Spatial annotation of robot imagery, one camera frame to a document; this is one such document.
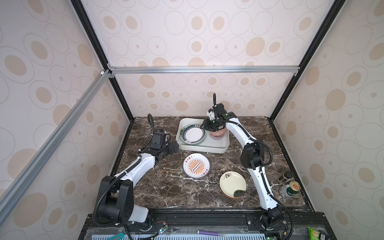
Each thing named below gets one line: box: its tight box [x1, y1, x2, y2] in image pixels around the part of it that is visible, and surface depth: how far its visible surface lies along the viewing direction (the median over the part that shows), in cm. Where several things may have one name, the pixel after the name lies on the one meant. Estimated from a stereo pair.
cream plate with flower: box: [219, 170, 247, 199], surface depth 86 cm
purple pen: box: [197, 230, 226, 236], surface depth 72 cm
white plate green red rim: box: [179, 123, 207, 146], surface depth 108 cm
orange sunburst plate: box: [183, 152, 211, 180], surface depth 95 cm
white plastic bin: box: [176, 118, 230, 154], surface depth 105 cm
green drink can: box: [286, 180, 301, 197], surface depth 77 cm
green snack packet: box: [307, 227, 321, 240], surface depth 71 cm
